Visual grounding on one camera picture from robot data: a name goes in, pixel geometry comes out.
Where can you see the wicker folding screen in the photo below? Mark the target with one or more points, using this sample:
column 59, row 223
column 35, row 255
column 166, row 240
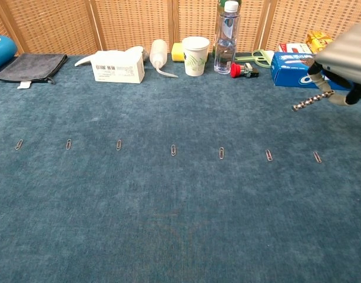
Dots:
column 133, row 23

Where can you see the blue Oreo box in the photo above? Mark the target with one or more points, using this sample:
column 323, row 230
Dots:
column 286, row 73

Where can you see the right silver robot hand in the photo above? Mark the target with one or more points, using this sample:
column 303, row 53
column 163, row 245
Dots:
column 351, row 56

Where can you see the red and white box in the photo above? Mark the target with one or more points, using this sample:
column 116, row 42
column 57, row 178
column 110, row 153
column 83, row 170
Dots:
column 295, row 48

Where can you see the teal table cloth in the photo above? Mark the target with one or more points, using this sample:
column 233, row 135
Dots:
column 180, row 206

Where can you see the yellow snack box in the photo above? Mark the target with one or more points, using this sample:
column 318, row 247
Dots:
column 317, row 39

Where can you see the yellow sponge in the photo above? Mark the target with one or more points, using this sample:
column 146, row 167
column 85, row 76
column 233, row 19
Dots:
column 177, row 53

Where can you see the metal paperclip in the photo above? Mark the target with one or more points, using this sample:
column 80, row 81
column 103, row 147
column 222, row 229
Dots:
column 268, row 155
column 68, row 144
column 118, row 145
column 317, row 157
column 173, row 150
column 221, row 153
column 19, row 144

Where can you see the clear water bottle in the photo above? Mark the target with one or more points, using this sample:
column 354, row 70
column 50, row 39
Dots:
column 225, row 44

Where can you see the white barcode carton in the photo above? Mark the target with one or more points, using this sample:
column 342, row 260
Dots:
column 118, row 69

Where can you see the white squeeze wash bottle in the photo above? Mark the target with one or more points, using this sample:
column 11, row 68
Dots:
column 158, row 53

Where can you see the blue detergent bottle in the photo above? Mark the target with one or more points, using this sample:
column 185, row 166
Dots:
column 0, row 51

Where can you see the grey zip pouch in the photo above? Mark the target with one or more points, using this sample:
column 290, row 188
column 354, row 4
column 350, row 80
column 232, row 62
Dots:
column 30, row 66

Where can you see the red emergency stop button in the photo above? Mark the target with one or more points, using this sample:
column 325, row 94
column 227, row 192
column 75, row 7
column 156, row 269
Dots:
column 236, row 70

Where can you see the white leaf-print paper cup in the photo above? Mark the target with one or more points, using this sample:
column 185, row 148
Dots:
column 195, row 59

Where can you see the light green plastic brush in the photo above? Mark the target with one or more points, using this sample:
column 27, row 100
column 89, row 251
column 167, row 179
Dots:
column 242, row 59

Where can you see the magnetic bead rod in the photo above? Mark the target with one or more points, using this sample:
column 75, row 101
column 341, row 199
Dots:
column 309, row 102

